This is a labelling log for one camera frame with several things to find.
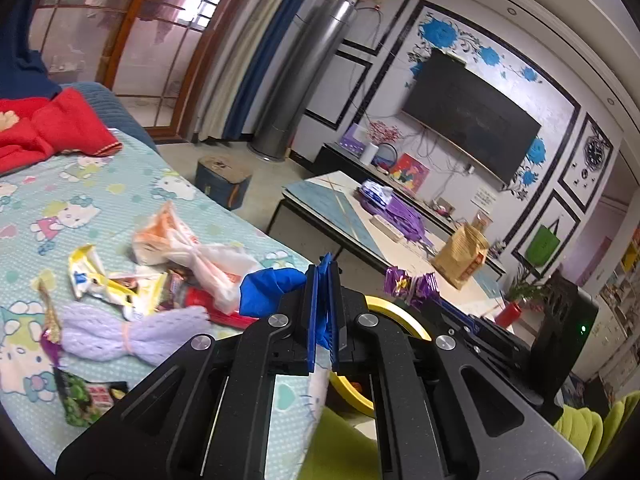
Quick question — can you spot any yellow rimmed waste bin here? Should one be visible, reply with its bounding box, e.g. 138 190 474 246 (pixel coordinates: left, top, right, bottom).
327 294 432 418

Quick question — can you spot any person's right forearm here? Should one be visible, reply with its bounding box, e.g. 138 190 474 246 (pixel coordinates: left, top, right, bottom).
552 392 640 468

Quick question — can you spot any red fleece blanket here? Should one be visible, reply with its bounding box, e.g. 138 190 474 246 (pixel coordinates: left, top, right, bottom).
0 87 123 176

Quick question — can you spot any green potted plant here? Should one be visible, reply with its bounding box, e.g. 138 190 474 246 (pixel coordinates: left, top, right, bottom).
505 264 548 306

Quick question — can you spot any red blossom decoration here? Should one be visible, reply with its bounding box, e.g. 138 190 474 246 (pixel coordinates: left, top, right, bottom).
367 119 406 148

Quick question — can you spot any wooden framed glass door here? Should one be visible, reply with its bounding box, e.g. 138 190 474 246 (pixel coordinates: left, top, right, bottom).
30 0 281 137

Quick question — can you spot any white wall notice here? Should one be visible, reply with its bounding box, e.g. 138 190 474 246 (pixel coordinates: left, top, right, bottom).
470 185 498 209

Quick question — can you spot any yellow snack wrapper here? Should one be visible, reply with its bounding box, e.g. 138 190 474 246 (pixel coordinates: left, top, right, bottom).
67 244 168 322

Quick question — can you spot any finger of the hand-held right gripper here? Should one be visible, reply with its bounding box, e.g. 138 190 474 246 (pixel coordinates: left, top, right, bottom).
422 296 483 336

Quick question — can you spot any cartoon cat printed blanket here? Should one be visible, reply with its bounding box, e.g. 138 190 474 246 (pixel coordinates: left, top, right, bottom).
0 130 326 476

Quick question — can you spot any cream curtain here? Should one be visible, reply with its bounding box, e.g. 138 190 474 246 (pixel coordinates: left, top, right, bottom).
197 0 301 143

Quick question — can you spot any purple plastic bag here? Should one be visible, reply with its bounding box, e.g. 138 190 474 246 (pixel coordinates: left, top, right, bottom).
357 190 428 245

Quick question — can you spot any blue sofa cushion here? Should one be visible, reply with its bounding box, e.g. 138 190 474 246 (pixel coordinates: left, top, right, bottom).
47 82 161 153

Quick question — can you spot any brown paper bag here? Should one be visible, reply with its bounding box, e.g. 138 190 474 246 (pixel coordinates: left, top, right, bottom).
431 215 491 290

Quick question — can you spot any person's lime green clothing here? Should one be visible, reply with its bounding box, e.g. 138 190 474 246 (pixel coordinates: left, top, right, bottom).
299 404 383 480

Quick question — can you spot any silver tower air conditioner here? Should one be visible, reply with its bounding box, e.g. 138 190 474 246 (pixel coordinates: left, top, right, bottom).
248 0 362 162

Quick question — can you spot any wall mounted television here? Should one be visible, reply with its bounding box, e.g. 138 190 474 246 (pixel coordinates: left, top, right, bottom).
402 49 542 186

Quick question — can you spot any white coffee table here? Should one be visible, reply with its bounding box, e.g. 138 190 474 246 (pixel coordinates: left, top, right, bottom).
267 170 506 322

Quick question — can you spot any blue storage stool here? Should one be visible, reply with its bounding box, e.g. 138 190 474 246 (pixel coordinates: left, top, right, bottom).
195 156 253 211

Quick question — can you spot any purple box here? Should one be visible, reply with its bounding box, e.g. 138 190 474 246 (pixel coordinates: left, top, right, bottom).
340 122 371 153

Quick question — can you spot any green tote bag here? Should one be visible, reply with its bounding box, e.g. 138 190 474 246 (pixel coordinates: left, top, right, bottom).
525 215 563 266

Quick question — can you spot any blue white tissue packet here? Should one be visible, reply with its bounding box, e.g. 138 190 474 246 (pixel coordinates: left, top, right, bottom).
360 180 396 206

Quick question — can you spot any black wall clock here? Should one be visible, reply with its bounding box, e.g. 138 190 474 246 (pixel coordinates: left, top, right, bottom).
584 127 614 169

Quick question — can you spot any purple snack wrapper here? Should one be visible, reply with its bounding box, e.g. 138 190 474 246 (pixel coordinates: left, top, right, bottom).
384 266 441 311

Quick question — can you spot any round blue ornament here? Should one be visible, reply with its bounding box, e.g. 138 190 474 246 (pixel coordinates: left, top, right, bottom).
373 142 401 171

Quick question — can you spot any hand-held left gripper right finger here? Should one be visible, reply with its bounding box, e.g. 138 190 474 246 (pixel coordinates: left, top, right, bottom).
327 259 586 480

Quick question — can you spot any white power strip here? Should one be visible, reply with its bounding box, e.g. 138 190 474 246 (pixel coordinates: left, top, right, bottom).
372 215 405 241

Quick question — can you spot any lilac knitted cloth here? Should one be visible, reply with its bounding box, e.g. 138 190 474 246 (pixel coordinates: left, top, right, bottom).
59 302 213 367

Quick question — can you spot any black television stand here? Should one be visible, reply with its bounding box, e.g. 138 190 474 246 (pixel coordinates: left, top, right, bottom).
314 142 507 276

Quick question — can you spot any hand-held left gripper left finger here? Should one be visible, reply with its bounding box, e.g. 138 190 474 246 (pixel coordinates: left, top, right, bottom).
55 254 324 480

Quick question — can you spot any red picture book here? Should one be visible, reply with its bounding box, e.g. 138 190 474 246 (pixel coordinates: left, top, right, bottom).
389 152 431 191

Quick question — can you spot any gold purple candy wrapper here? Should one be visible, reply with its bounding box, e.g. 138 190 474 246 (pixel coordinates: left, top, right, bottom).
37 280 65 367

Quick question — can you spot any red can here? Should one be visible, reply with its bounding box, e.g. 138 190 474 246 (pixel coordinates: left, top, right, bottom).
182 285 261 331

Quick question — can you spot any dark red snack wrapper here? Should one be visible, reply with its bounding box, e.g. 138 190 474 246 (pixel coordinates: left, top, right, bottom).
162 270 193 311

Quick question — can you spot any red vase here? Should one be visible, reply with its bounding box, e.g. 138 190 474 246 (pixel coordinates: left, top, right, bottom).
495 300 523 329

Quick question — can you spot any orange white plastic bag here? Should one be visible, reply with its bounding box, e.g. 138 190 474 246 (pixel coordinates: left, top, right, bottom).
132 200 263 313

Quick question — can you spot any green snack packet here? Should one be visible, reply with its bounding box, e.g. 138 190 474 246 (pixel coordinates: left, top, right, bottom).
52 367 130 428

